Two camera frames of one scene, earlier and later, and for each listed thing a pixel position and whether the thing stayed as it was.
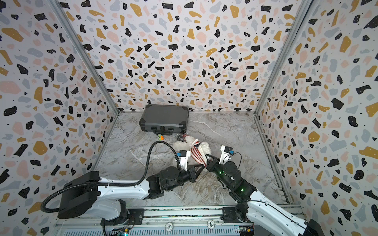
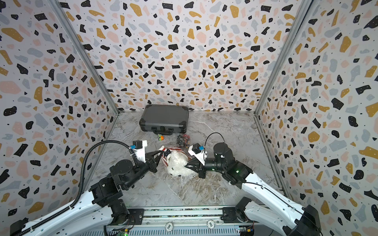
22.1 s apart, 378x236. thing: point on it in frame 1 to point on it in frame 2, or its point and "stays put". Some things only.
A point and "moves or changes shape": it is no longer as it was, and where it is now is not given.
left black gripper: [192, 171] to [151, 159]
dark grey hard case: [164, 119] stays put
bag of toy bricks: [180, 137] stays put
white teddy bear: [184, 142] moves or changes shape
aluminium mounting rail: [188, 221] stays put
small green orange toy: [160, 137] stays put
